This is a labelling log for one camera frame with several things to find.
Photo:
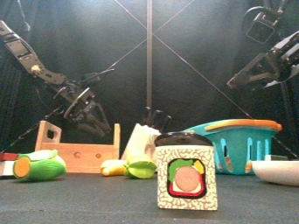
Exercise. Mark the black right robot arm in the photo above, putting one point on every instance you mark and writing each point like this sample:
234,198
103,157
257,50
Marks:
273,5

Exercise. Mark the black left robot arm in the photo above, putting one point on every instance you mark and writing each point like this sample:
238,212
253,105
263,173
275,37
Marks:
24,55

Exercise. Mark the toy sushi roll piece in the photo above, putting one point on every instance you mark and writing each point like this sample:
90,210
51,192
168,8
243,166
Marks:
187,175

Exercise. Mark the wooden toy crate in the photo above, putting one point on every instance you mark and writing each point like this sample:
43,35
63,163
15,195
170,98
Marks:
79,153

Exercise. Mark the white toy knife block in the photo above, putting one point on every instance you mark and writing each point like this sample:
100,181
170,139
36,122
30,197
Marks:
140,138

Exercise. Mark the yellow toy banana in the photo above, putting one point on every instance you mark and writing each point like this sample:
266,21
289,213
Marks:
112,168

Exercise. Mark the green toy lime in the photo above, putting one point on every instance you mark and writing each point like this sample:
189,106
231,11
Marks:
140,167

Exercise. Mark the red and white box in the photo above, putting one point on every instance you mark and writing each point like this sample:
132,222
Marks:
6,164

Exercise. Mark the white bowl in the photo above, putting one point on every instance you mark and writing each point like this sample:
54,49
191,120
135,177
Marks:
277,172

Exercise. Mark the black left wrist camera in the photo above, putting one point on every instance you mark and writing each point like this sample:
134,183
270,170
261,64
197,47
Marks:
94,76

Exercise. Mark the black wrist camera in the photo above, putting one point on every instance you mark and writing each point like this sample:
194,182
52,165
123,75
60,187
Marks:
259,27
94,76

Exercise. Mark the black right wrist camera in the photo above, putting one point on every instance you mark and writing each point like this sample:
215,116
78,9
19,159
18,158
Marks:
259,27

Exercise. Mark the vertical metal frame pole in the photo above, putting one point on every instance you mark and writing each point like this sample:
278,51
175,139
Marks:
148,55

